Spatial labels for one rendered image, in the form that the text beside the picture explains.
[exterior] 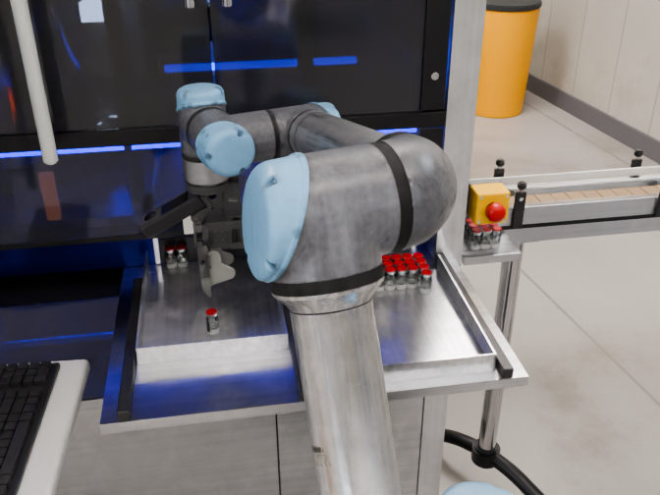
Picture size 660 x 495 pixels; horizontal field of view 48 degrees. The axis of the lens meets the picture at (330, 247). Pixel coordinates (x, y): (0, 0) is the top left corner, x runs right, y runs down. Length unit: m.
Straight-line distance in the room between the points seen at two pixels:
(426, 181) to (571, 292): 2.56
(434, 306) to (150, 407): 0.56
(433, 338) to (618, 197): 0.68
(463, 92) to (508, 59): 3.60
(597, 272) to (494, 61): 2.05
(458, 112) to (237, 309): 0.57
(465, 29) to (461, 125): 0.18
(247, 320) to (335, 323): 0.69
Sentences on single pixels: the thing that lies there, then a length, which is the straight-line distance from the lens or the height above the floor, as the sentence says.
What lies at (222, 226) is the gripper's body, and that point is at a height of 1.11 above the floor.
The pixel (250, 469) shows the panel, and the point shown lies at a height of 0.34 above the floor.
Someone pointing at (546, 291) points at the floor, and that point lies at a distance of 3.23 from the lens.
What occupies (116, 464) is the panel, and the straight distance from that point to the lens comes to 1.84.
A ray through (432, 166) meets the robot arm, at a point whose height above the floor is 1.39.
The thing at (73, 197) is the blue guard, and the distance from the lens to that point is 1.46.
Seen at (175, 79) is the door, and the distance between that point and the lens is 1.37.
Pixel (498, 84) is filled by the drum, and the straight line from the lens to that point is 5.10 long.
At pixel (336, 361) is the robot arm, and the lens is 0.72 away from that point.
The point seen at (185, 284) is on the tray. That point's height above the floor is 0.88.
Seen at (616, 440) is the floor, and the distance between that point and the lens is 2.57.
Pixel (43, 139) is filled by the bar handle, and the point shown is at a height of 1.23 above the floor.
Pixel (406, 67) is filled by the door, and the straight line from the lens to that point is 1.42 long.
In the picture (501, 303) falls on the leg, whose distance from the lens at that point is 1.91.
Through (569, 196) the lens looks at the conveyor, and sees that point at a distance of 1.83.
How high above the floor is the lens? 1.67
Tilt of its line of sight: 29 degrees down
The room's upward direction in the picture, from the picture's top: straight up
